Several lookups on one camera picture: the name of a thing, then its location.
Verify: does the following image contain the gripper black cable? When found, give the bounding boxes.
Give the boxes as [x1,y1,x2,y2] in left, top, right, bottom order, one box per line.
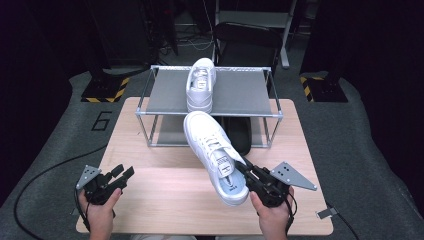
[73,188,91,233]
[284,193,298,234]

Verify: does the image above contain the grey clip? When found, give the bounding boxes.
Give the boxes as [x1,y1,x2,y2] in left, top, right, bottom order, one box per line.
[316,207,338,220]

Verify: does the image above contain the white sneaker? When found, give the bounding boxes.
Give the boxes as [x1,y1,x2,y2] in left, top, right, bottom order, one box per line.
[185,57,218,114]
[183,110,250,207]

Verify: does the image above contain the metal shoe rack grey shelves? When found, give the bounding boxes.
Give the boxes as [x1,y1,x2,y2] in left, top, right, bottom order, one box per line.
[135,64,284,148]

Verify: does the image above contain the black stand base striped edge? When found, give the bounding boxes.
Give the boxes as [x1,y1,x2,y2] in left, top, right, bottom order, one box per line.
[299,74,349,103]
[80,76,130,104]

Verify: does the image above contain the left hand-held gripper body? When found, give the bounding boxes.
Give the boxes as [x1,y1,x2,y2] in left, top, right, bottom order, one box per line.
[75,164,123,206]

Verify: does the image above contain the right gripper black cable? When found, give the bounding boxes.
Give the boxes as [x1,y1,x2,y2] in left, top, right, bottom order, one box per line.
[284,193,298,234]

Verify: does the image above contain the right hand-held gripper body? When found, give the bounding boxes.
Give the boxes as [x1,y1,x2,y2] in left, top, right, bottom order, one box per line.
[247,161,318,208]

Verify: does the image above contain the person's right hand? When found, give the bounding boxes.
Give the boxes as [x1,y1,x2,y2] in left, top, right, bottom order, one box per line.
[249,186,296,231]

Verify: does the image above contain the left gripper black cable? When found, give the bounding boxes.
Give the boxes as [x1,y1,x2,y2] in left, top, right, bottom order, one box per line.
[73,188,91,233]

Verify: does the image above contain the black floor cable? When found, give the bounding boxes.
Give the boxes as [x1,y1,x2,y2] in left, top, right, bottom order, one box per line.
[13,143,108,240]

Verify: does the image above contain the white floor cable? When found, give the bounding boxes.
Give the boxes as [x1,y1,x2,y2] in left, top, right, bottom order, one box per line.
[178,36,214,52]

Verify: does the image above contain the thin black cable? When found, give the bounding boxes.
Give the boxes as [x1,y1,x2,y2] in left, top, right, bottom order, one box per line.
[324,201,361,240]

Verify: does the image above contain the black chair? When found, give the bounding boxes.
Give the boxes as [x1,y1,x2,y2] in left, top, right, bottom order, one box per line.
[212,21,284,73]

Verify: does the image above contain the person's left hand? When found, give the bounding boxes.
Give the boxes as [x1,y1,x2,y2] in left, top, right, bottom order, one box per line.
[78,188,123,231]

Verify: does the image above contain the dark cabinet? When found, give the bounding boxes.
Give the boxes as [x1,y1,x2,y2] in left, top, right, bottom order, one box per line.
[84,0,158,68]

